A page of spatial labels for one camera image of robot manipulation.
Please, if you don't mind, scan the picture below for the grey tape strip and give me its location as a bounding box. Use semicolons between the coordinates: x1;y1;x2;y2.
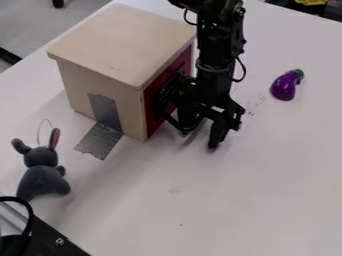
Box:
72;93;126;161

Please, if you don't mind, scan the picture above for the purple toy eggplant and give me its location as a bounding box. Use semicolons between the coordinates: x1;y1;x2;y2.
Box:
268;68;306;102

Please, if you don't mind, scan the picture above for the grey plush rabbit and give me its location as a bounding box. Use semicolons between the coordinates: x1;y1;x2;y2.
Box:
10;118;73;203

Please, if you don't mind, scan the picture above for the cabinet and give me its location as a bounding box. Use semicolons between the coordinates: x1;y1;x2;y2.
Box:
45;2;198;143

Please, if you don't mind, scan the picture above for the black cable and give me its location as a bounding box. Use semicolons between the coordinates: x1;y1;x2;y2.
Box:
0;196;37;256

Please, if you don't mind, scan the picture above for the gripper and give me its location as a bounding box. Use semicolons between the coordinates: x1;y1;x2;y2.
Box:
176;78;248;150

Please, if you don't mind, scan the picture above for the drawer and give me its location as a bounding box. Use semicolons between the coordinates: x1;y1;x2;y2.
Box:
141;45;198;140

